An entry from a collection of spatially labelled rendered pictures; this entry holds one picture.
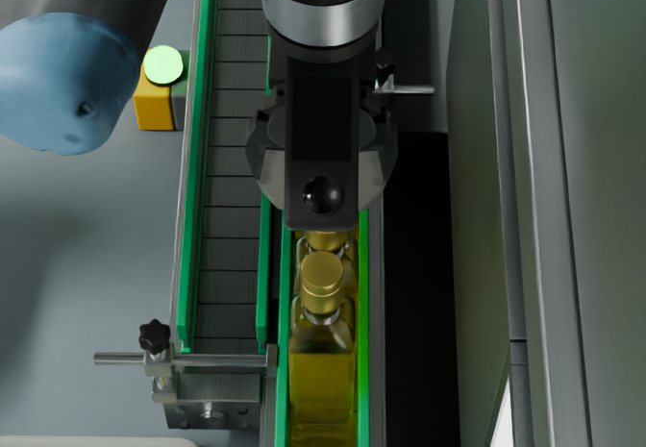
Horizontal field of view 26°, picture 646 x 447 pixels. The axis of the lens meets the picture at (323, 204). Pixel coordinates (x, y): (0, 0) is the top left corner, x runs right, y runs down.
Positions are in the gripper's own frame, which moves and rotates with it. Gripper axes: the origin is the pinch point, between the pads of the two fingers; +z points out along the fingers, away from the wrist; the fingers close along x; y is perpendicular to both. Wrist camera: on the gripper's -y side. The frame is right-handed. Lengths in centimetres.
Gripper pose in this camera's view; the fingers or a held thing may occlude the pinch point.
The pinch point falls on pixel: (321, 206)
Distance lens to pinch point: 101.9
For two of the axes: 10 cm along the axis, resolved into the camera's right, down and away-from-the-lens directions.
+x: -10.0, -0.1, 0.1
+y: 0.2, -8.5, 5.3
